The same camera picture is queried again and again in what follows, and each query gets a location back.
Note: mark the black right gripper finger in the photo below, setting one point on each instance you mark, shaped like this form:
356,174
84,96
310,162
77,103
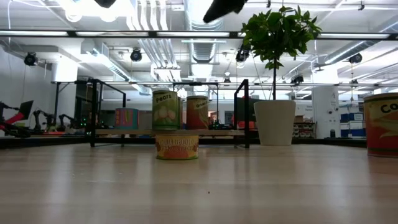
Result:
222,9

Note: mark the red labelled food can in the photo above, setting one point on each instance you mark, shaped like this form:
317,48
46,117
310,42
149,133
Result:
197,112

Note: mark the green pears can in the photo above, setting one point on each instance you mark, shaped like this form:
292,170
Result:
165,109

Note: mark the short yellow mushroom can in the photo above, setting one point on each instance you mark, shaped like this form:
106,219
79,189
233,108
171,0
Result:
177,147

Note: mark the pink and teal box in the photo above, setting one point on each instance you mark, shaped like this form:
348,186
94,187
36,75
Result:
126,118

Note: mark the red corn can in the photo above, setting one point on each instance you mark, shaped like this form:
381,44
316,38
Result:
381,124

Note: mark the small black background robot arm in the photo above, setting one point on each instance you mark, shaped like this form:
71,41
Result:
66,121
46,119

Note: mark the black ceiling spotlight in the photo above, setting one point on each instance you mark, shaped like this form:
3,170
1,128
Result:
31,59
136,55
355,58
242,56

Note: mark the green leafy plant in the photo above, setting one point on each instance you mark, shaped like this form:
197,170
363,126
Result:
280,28

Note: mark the white plant pot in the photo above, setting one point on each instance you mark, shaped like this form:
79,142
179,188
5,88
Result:
275,123

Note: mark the blue storage bin stack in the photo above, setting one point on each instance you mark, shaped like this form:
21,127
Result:
353,124

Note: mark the black background monitor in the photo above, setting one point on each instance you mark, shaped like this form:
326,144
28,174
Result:
25,109

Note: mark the wooden shelf with black frame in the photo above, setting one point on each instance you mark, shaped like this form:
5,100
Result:
140,132

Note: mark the black aluminium table frame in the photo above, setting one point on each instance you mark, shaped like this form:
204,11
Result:
46,141

